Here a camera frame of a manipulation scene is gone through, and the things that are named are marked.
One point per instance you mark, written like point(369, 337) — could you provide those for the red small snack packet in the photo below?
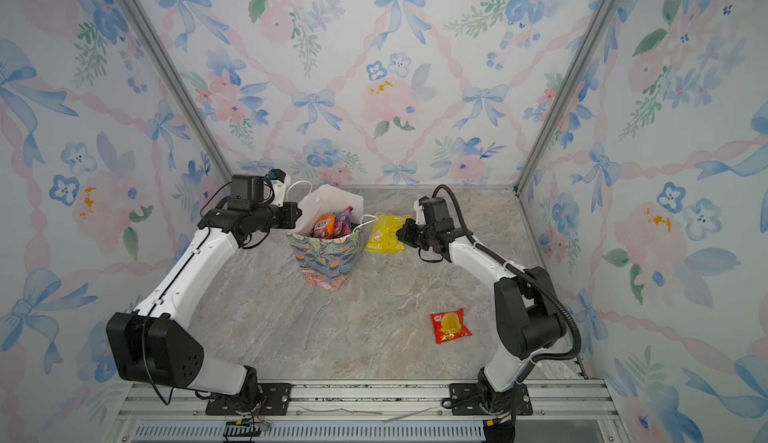
point(449, 326)

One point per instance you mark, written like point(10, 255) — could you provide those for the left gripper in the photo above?
point(289, 209)

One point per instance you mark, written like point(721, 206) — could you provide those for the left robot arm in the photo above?
point(152, 344)

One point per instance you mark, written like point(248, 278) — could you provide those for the purple Fox's berries bag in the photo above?
point(343, 223)

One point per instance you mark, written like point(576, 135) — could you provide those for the yellow snack packet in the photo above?
point(383, 238)

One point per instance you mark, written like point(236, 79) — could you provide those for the floral paper gift bag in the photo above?
point(327, 263)

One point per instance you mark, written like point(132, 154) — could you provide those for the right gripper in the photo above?
point(408, 229)

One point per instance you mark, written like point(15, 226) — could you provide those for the left corner aluminium post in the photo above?
point(170, 76)

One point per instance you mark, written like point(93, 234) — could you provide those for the corner aluminium post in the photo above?
point(170, 76)
point(572, 78)

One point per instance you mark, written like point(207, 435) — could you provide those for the orange Fox's fruits bag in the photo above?
point(324, 227)

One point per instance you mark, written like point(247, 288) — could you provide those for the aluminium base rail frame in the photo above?
point(377, 411)

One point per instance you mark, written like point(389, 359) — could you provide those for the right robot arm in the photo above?
point(528, 322)

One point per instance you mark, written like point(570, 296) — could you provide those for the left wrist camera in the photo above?
point(280, 183)

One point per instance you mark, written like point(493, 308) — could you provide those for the right corner aluminium post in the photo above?
point(572, 78)

